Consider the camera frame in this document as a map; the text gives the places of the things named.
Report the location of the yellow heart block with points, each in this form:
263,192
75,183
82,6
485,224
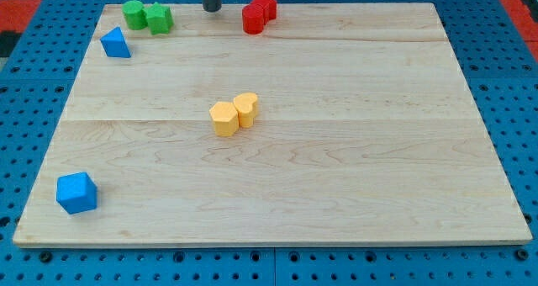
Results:
246,105

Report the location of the red cylinder block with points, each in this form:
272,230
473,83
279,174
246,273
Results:
253,19

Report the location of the blue cube block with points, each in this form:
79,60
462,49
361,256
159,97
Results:
76,193

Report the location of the green star block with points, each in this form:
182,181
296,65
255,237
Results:
158,18

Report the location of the blue triangular prism block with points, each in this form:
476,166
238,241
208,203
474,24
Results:
114,44

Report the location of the yellow hexagon block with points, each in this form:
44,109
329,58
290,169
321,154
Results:
224,118

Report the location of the green cylinder block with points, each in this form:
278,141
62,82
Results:
134,14

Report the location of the light wooden board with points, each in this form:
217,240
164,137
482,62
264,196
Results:
367,134

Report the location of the red star block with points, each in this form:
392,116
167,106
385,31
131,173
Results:
269,8

